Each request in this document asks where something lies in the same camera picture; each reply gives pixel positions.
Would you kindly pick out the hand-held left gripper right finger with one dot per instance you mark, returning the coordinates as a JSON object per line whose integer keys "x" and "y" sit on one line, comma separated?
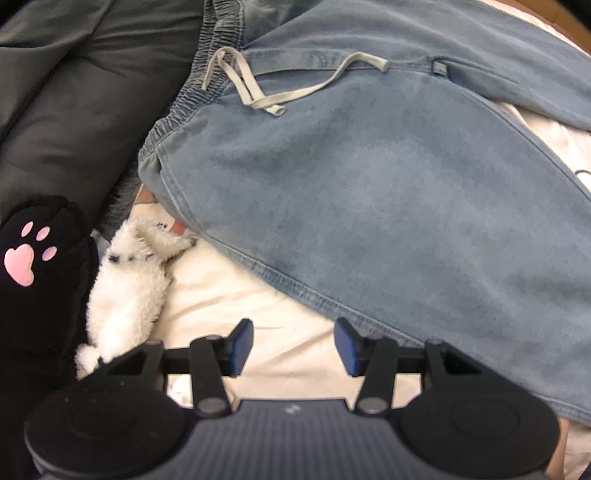
{"x": 348, "y": 346}

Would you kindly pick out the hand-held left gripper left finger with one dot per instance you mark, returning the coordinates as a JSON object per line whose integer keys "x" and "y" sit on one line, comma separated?
{"x": 240, "y": 346}

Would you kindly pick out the light blue denim pants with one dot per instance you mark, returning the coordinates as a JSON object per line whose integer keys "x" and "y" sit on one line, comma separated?
{"x": 392, "y": 184}

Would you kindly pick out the cream bear print bed sheet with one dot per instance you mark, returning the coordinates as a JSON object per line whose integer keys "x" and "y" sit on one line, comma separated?
{"x": 231, "y": 295}

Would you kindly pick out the white plush toy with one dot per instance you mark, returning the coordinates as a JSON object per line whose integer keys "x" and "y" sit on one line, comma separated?
{"x": 129, "y": 290}

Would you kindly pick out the grey fuzzy blanket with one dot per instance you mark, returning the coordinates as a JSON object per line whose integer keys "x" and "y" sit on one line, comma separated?
{"x": 122, "y": 198}

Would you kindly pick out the black plush with pink paw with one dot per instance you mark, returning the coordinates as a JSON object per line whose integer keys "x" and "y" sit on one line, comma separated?
{"x": 41, "y": 300}

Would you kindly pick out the dark grey pillow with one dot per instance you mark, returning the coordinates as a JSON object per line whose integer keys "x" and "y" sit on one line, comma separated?
{"x": 83, "y": 92}

